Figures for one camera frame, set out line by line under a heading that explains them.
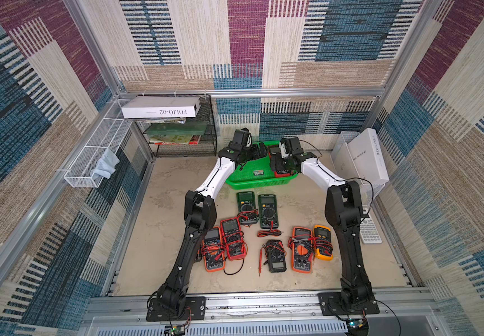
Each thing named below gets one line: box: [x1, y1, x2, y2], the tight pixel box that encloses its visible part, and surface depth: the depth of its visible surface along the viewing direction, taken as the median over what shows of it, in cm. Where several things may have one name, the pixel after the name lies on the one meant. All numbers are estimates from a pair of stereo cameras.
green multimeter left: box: [236, 191, 259, 225], surface depth 98 cm
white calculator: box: [359, 217, 383, 245], surface depth 91 cm
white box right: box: [346, 127, 390, 184], surface depth 93 cm
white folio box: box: [121, 96, 201, 119], surface depth 81 cm
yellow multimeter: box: [314, 224, 334, 261], surface depth 85 cm
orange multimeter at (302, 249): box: [288, 226, 315, 274], surface depth 84 cm
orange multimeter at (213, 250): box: [202, 226, 225, 273], surface depth 85 cm
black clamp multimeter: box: [265, 239, 287, 273], surface depth 83 cm
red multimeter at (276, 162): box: [267, 144, 291, 178], surface depth 99 cm
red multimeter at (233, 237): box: [220, 217, 247, 262], surface depth 87 cm
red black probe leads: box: [256, 226, 284, 238], surface depth 91 cm
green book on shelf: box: [143, 122, 208, 136], surface depth 98 cm
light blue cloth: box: [90, 148, 120, 180], surface depth 69 cm
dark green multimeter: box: [258, 193, 280, 229], surface depth 97 cm
